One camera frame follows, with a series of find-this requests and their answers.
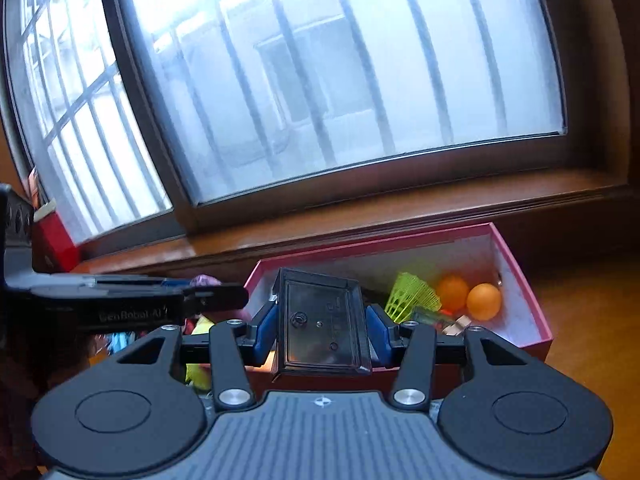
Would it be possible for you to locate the orange ping pong ball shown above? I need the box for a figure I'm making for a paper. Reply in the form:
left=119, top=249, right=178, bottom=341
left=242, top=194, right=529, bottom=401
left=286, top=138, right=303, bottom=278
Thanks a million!
left=466, top=283, right=503, bottom=322
left=436, top=274, right=472, bottom=312

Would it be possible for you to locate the red gift box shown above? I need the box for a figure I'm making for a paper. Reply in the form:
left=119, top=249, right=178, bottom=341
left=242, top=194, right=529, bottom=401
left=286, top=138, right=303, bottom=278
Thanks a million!
left=32, top=199, right=81, bottom=274

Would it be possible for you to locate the neon yellow plastic shuttlecock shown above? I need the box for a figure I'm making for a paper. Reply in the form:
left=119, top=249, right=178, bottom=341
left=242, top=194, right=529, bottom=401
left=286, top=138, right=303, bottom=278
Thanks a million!
left=385, top=272, right=444, bottom=322

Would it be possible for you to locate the yellow plush toy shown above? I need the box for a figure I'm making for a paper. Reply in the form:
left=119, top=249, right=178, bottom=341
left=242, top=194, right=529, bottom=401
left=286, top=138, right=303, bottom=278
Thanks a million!
left=184, top=314, right=214, bottom=392

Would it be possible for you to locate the dark transparent plastic box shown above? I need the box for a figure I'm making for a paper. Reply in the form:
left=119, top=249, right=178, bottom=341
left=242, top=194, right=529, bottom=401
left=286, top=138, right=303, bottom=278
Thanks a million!
left=271, top=267, right=374, bottom=377

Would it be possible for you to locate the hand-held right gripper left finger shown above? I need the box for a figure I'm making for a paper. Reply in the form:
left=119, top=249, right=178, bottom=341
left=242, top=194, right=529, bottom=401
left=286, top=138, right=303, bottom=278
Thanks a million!
left=114, top=304, right=279, bottom=411

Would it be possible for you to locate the window with metal bars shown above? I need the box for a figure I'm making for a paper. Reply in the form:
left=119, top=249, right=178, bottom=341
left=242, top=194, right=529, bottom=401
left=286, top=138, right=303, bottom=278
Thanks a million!
left=0, top=0, right=569, bottom=247

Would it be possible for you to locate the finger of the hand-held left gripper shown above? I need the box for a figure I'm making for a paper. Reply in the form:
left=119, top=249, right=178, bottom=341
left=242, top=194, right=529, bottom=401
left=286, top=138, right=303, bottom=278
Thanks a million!
left=182, top=283, right=250, bottom=312

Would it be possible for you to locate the green transparent plastic piece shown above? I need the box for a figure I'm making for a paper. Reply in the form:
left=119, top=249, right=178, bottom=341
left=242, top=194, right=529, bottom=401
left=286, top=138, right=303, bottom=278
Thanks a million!
left=411, top=309, right=451, bottom=329

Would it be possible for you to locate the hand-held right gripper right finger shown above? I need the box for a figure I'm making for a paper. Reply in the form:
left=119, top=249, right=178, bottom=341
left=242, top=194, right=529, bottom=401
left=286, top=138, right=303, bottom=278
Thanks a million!
left=365, top=304, right=531, bottom=411

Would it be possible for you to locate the small wooden block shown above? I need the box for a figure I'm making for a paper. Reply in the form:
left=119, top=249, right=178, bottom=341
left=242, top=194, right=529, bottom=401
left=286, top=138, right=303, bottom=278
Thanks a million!
left=442, top=314, right=474, bottom=337

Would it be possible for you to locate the pink cardboard box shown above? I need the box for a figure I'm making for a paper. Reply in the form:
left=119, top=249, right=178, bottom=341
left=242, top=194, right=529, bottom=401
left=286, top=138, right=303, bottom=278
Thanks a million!
left=244, top=222, right=554, bottom=398

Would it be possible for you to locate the wooden windowsill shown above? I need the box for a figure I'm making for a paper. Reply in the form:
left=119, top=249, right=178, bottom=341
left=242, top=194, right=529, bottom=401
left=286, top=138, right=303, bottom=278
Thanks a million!
left=75, top=167, right=632, bottom=282

